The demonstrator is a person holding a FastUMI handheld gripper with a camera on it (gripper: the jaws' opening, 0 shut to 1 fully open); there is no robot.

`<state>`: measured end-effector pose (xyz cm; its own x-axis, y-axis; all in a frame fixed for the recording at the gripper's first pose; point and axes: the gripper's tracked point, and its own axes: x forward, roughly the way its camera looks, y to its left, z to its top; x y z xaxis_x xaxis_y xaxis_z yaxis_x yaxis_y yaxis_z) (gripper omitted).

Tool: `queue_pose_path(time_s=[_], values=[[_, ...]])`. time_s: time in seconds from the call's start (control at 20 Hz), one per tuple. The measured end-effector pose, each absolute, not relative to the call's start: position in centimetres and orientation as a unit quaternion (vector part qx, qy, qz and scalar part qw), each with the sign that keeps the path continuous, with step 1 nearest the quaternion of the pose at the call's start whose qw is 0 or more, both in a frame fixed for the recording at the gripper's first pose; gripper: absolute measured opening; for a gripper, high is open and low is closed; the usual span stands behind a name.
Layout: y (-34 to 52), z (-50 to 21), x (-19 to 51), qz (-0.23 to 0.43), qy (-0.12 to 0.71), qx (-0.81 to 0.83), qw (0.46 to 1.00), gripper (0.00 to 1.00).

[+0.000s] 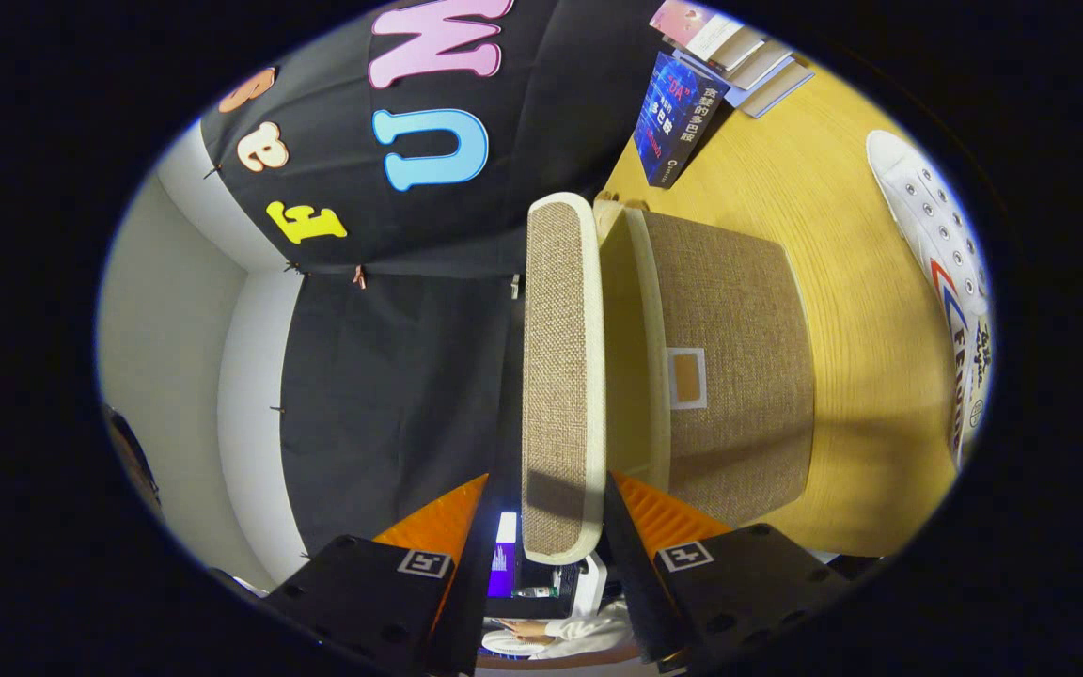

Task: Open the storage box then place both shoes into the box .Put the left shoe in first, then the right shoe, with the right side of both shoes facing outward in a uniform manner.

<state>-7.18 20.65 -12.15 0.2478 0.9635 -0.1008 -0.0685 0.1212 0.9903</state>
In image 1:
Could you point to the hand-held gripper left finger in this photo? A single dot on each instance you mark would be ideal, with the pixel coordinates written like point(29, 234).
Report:
point(466, 611)

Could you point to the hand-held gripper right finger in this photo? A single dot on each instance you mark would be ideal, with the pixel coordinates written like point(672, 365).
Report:
point(631, 583)

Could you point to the brown fabric storage box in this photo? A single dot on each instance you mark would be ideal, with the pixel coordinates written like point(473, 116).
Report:
point(739, 310)

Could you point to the white canvas shoe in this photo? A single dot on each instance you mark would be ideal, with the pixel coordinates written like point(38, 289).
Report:
point(936, 226)

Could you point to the laptop computer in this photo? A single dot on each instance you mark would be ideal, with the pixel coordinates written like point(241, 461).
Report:
point(502, 564)

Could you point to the black backdrop cloth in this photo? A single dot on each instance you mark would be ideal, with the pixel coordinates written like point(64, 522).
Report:
point(391, 376)

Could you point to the small red clip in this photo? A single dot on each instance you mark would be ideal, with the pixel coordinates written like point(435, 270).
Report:
point(360, 278)

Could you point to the dark blue book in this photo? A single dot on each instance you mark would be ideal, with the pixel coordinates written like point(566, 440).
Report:
point(678, 122)

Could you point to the grey blue-edged book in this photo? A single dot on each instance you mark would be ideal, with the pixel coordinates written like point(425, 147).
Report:
point(781, 92)

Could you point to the white paperback book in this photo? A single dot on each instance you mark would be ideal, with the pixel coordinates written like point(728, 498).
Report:
point(758, 66)

